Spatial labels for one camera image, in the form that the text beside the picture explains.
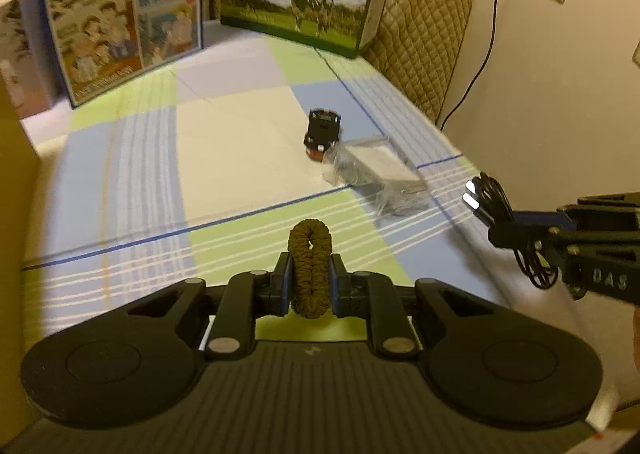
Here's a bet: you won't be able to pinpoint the checked bed sheet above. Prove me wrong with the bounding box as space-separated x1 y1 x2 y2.
19 19 622 430

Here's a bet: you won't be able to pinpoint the black wall power cable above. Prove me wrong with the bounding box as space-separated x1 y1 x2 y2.
437 0 522 133

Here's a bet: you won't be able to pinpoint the white appliance box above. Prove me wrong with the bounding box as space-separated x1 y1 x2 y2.
1 0 63 118

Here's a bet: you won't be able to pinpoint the brown hair scrunchie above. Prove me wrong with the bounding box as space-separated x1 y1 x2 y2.
288 219 332 319

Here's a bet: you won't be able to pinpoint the clear bag white pads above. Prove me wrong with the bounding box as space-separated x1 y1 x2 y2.
322 137 430 217

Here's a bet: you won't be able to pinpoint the open cardboard box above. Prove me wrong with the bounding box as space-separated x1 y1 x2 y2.
0 88 40 443

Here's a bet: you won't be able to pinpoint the quilted beige cover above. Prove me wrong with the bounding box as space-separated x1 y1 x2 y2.
363 0 473 122

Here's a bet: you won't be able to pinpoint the blue milk carton box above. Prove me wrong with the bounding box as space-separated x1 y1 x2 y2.
43 0 203 107

